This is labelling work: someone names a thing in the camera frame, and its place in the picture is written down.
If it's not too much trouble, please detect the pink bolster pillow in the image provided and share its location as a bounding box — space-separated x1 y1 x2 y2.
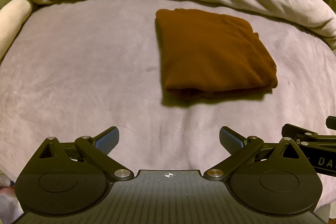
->
0 0 34 60

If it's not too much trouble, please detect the lilac bed sheet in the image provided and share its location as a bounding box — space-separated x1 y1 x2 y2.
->
0 0 336 224

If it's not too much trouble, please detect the rust brown knit cardigan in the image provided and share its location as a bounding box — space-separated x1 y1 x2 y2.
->
155 9 278 100

